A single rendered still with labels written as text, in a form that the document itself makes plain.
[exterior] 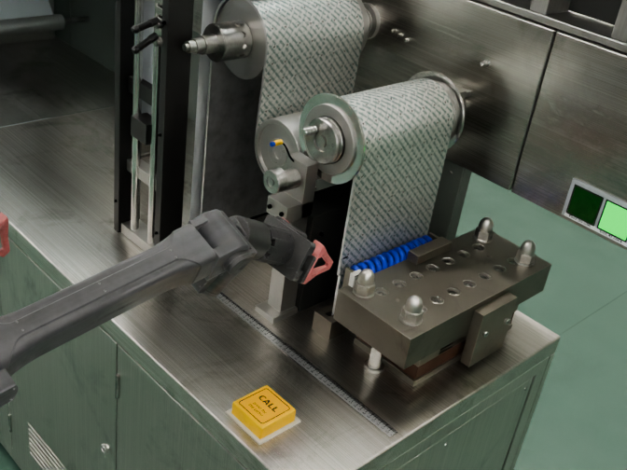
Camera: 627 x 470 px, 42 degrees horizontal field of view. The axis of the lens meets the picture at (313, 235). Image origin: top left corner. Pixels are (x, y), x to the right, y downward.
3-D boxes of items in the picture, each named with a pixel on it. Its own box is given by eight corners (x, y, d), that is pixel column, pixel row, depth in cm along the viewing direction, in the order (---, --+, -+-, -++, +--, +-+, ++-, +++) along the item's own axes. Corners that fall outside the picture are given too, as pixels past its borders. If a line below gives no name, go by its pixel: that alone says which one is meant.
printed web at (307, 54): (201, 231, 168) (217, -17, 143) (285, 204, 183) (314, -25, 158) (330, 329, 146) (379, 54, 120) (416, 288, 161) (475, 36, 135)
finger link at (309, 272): (330, 290, 129) (294, 283, 122) (300, 269, 133) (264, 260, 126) (350, 253, 128) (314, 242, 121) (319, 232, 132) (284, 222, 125)
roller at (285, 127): (251, 170, 149) (257, 108, 143) (349, 142, 165) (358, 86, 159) (295, 198, 142) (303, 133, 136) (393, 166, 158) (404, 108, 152)
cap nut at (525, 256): (509, 259, 150) (516, 239, 148) (521, 254, 152) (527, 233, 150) (526, 269, 148) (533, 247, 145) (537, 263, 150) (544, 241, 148)
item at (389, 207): (336, 274, 140) (353, 178, 131) (424, 237, 155) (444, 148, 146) (339, 275, 140) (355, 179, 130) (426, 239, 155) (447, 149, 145)
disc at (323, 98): (293, 162, 139) (304, 79, 132) (296, 161, 140) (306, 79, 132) (355, 199, 131) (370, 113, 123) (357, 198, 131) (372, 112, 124)
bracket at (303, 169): (252, 311, 148) (270, 158, 133) (279, 299, 152) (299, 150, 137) (270, 325, 145) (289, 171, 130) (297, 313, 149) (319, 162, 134)
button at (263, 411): (230, 413, 125) (231, 401, 124) (265, 395, 129) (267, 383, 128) (259, 440, 121) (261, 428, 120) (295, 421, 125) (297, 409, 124)
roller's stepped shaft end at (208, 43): (178, 53, 136) (178, 34, 135) (207, 48, 140) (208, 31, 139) (189, 60, 135) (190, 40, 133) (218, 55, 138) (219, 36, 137)
